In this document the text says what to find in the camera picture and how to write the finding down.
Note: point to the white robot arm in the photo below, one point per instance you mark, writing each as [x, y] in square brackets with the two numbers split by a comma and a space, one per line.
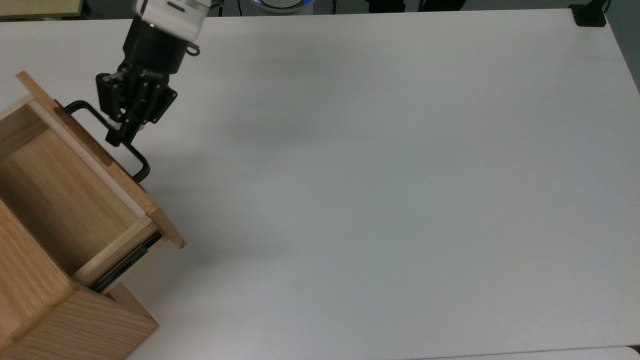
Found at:
[172, 15]

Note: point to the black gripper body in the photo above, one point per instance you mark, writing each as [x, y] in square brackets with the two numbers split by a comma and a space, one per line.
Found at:
[155, 55]

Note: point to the wooden board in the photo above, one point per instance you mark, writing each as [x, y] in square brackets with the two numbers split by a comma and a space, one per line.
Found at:
[40, 7]

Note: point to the round robot base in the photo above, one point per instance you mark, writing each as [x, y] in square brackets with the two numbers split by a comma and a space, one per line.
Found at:
[285, 4]

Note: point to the black table clamp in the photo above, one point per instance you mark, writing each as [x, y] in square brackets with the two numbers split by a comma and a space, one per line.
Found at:
[589, 15]

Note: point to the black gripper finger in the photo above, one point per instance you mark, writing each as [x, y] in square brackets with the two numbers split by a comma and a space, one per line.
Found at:
[120, 135]
[137, 102]

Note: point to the wooden two-drawer cabinet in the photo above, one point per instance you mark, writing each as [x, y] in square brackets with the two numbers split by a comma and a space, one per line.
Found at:
[35, 310]

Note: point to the metal drawer slide rail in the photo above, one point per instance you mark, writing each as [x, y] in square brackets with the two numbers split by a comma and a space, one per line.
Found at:
[127, 262]

